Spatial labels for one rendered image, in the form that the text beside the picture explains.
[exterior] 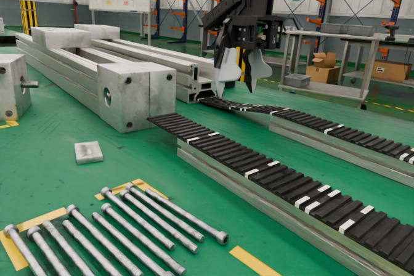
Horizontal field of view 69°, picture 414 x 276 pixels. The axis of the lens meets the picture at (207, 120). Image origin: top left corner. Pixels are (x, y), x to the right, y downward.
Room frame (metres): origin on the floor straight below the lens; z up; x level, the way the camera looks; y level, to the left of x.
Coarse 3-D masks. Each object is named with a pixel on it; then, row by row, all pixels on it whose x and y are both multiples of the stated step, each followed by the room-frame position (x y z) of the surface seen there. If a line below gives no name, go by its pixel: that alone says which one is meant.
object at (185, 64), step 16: (96, 48) 1.03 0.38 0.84; (112, 48) 0.93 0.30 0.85; (128, 48) 0.85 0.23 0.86; (144, 48) 0.92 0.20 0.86; (160, 64) 0.74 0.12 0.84; (176, 64) 0.66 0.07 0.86; (192, 64) 0.63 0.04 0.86; (208, 64) 0.69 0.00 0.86; (176, 80) 0.66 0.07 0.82; (192, 80) 0.64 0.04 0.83; (208, 80) 0.67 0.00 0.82; (176, 96) 0.66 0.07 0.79; (192, 96) 0.64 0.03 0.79
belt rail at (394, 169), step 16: (272, 128) 0.49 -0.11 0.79; (288, 128) 0.47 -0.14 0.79; (304, 128) 0.44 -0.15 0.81; (304, 144) 0.44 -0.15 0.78; (320, 144) 0.42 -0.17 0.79; (336, 144) 0.40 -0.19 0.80; (352, 144) 0.38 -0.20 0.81; (352, 160) 0.38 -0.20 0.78; (368, 160) 0.37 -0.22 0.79; (384, 160) 0.35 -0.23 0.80; (400, 160) 0.34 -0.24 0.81; (400, 176) 0.34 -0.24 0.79
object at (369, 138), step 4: (360, 136) 0.40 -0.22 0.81; (364, 136) 0.40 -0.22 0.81; (368, 136) 0.41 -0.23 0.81; (372, 136) 0.40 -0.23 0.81; (376, 136) 0.40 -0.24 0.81; (352, 140) 0.38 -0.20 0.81; (356, 140) 0.38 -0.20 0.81; (360, 140) 0.39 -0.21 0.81; (364, 140) 0.38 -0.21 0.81; (368, 140) 0.38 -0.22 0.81; (372, 140) 0.39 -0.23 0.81; (356, 144) 0.38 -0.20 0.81; (360, 144) 0.37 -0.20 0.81; (364, 144) 0.37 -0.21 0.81
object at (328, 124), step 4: (316, 124) 0.44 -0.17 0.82; (320, 124) 0.44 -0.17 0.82; (324, 124) 0.44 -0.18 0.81; (328, 124) 0.44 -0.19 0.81; (332, 124) 0.44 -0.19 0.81; (336, 124) 0.45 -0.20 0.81; (312, 128) 0.43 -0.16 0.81; (316, 128) 0.43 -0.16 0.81; (320, 128) 0.42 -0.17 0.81; (324, 128) 0.42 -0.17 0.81; (328, 128) 0.43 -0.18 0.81
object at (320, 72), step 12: (312, 60) 5.33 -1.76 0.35; (324, 60) 5.22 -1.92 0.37; (384, 60) 4.94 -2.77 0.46; (312, 72) 5.27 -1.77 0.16; (324, 72) 5.14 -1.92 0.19; (336, 72) 5.41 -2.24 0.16; (372, 72) 4.70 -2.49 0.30; (384, 72) 4.60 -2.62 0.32; (396, 72) 4.50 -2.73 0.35; (408, 72) 4.57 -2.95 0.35
